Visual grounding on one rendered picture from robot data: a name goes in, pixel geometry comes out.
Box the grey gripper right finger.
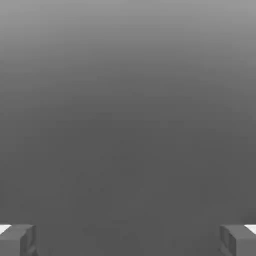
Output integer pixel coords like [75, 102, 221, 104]
[219, 223, 256, 256]

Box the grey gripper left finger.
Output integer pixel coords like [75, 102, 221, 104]
[0, 223, 38, 256]

